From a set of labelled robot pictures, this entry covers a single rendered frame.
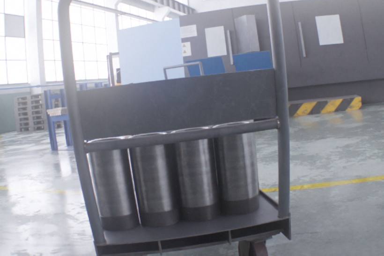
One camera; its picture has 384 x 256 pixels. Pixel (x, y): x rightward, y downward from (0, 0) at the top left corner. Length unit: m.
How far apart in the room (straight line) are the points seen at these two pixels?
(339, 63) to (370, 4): 1.34
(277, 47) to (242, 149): 0.34
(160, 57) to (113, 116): 6.89
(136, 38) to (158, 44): 0.50
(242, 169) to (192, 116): 0.27
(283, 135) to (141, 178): 0.42
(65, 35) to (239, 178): 0.65
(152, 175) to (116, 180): 0.11
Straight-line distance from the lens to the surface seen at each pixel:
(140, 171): 1.17
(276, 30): 1.03
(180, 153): 1.18
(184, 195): 1.21
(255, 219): 1.18
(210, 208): 1.21
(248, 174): 1.21
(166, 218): 1.20
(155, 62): 7.90
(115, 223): 1.21
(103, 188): 1.19
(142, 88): 0.99
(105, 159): 1.16
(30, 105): 11.06
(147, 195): 1.18
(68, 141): 6.15
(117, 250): 1.23
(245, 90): 1.03
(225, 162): 1.20
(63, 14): 0.99
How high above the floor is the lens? 0.66
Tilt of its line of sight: 2 degrees down
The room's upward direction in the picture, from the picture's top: 7 degrees counter-clockwise
